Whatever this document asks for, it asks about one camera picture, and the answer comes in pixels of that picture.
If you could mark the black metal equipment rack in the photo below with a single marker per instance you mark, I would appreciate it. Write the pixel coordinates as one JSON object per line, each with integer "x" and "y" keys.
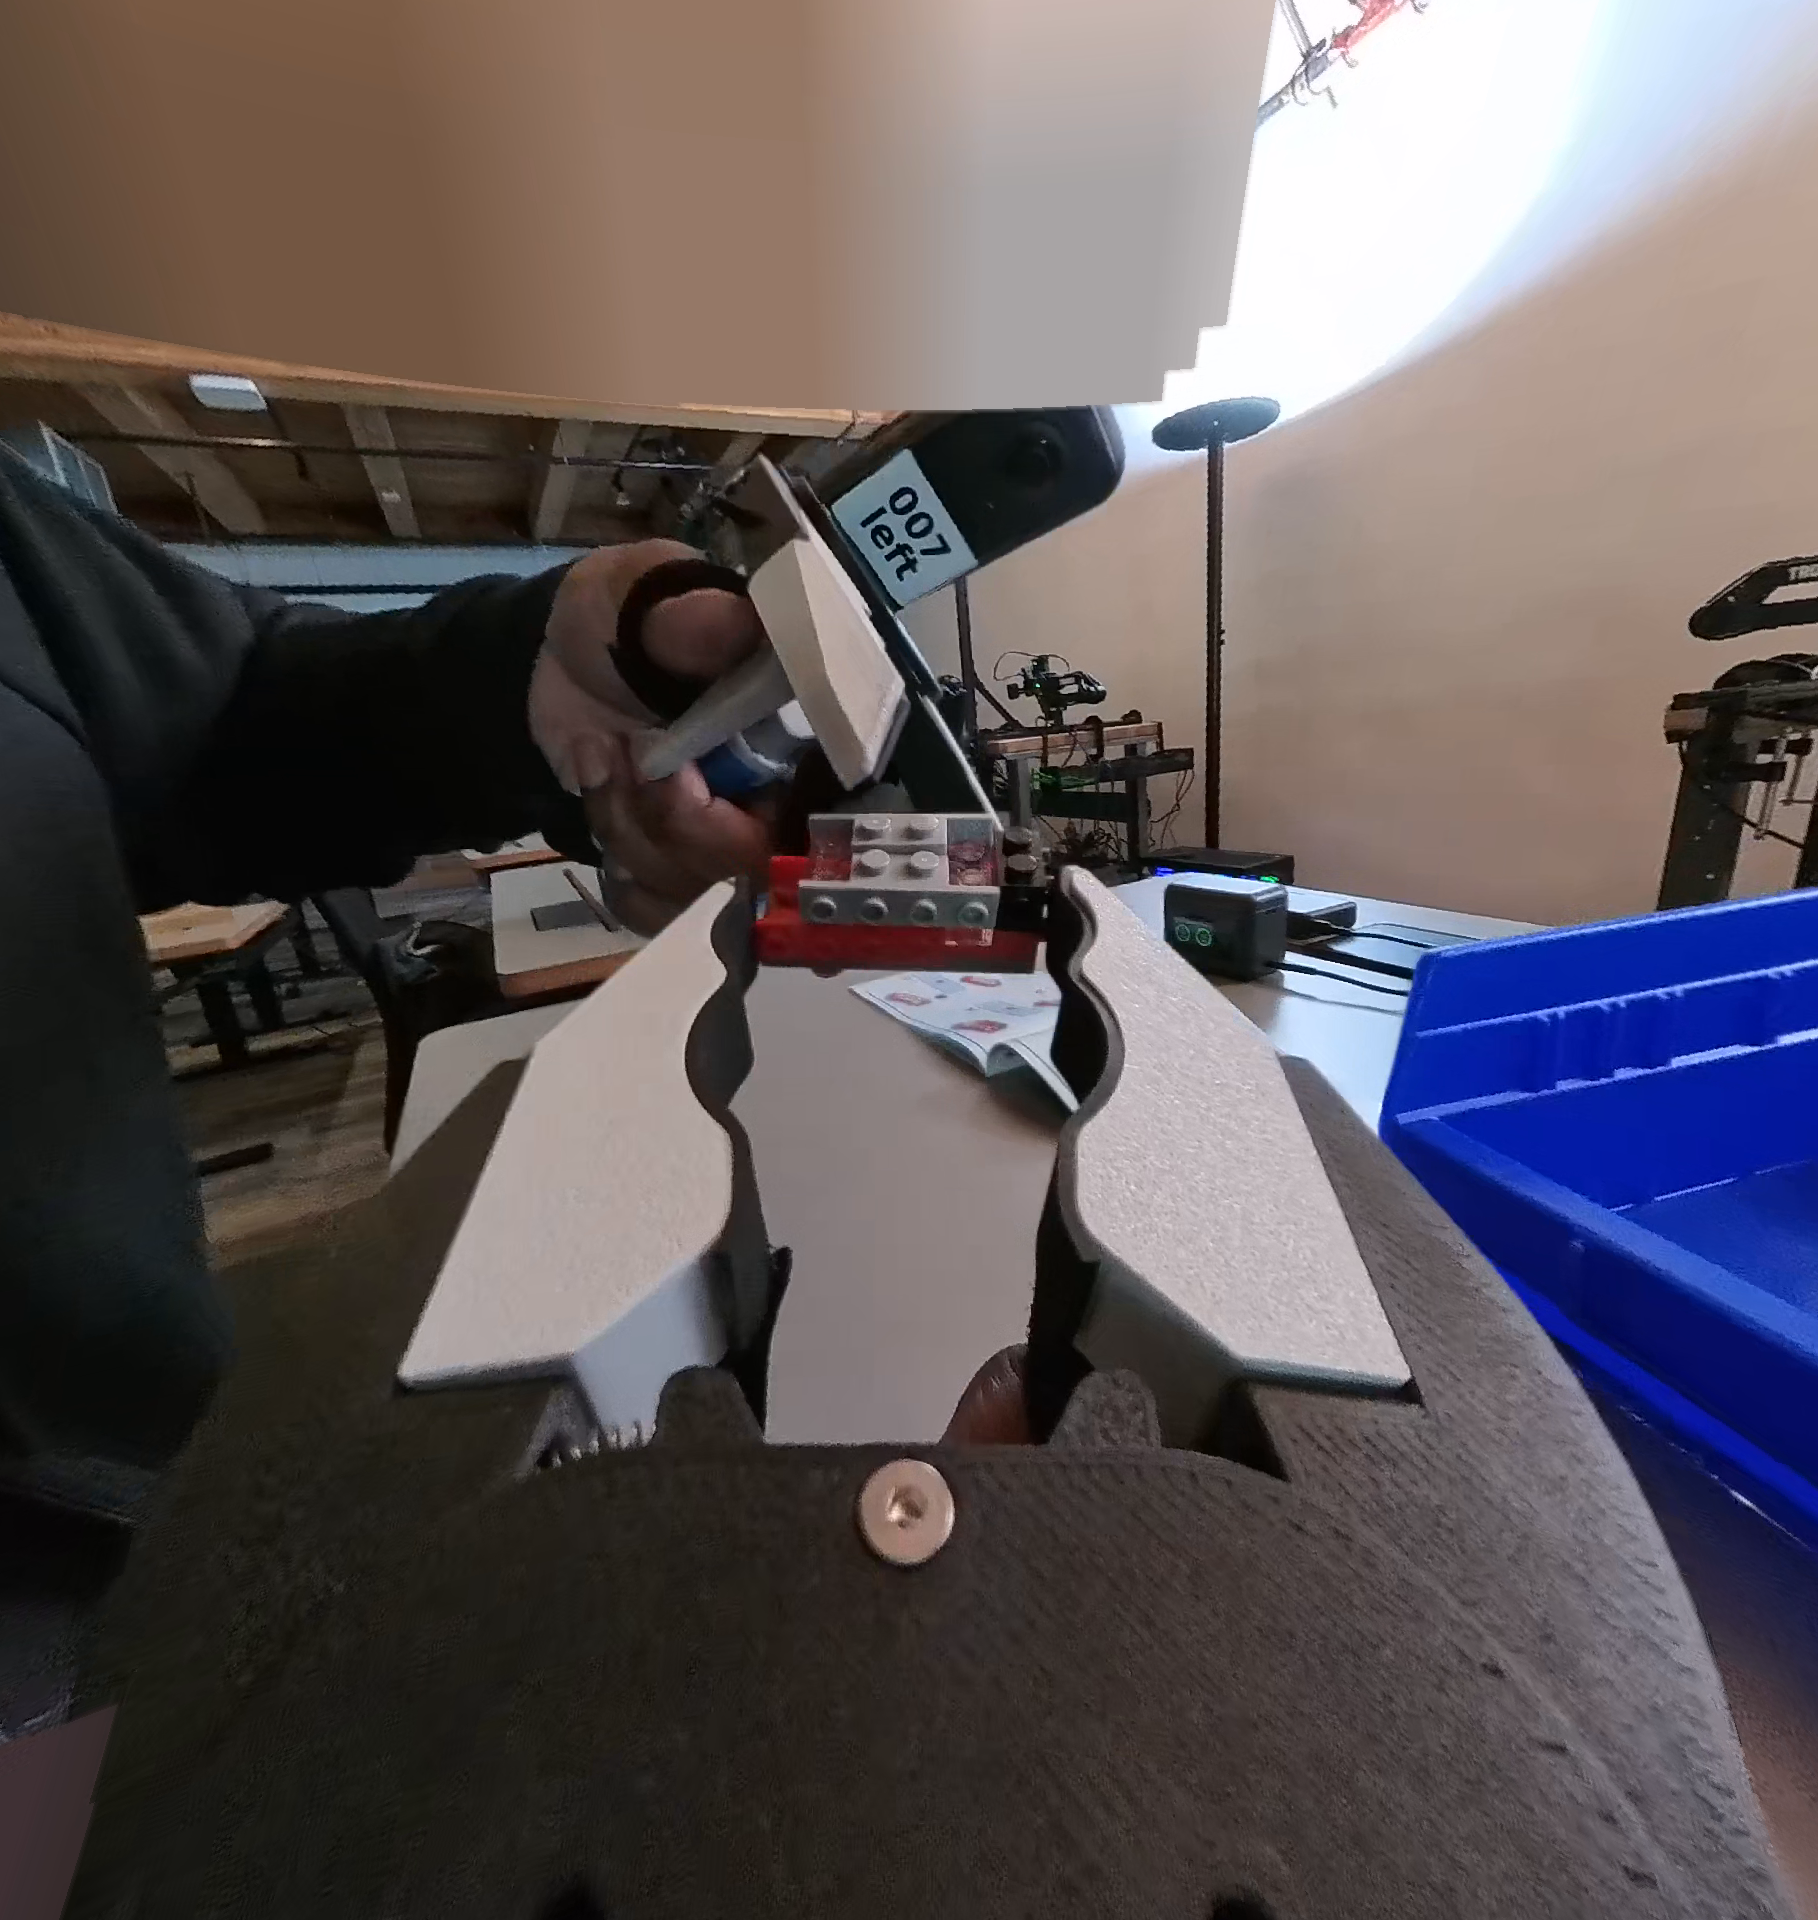
{"x": 1772, "y": 721}

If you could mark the grey desk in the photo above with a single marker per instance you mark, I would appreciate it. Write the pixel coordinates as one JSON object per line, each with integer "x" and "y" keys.
{"x": 887, "y": 1184}

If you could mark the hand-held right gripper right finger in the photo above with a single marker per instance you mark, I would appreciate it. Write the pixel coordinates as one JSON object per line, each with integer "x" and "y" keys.
{"x": 1224, "y": 1170}

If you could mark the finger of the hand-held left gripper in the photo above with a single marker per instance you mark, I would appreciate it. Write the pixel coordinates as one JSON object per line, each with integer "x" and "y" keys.
{"x": 933, "y": 721}
{"x": 843, "y": 661}

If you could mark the wooden side table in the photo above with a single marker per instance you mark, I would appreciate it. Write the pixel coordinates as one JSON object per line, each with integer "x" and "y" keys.
{"x": 213, "y": 961}

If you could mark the red and grey brick model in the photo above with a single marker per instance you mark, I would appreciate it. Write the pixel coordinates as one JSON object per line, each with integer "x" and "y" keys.
{"x": 879, "y": 900}

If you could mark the wooden table with dark pad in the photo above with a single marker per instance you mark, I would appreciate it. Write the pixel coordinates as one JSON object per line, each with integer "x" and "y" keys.
{"x": 557, "y": 922}

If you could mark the red metal overhead frame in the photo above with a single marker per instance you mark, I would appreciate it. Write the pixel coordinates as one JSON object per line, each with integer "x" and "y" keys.
{"x": 1323, "y": 53}

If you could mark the person's left hand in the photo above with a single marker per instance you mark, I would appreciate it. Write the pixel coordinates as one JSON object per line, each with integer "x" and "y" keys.
{"x": 669, "y": 841}

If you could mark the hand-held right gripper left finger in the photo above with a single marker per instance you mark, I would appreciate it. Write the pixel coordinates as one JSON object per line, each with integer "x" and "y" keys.
{"x": 594, "y": 1170}

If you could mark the person's dark clothed torso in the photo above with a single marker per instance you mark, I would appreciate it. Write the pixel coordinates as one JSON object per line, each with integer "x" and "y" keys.
{"x": 54, "y": 974}

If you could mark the white ceiling device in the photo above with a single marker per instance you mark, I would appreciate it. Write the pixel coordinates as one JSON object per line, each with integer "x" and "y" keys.
{"x": 227, "y": 393}

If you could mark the black floor lamp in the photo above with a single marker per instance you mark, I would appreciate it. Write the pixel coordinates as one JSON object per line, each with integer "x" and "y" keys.
{"x": 1216, "y": 600}

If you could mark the blue plastic bin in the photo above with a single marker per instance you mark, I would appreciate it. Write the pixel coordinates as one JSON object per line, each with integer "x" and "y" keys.
{"x": 1644, "y": 1155}

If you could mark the flat black box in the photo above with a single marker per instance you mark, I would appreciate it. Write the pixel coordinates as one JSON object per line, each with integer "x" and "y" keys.
{"x": 1224, "y": 862}

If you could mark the printed instruction leaflet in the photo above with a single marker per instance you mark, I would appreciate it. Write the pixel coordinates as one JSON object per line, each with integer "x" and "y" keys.
{"x": 984, "y": 1028}

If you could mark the black charger with green lights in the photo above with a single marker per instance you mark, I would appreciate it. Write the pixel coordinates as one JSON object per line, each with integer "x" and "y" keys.
{"x": 1224, "y": 926}

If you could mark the person's left forearm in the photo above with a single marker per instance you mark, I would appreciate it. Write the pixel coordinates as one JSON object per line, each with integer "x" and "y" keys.
{"x": 339, "y": 734}

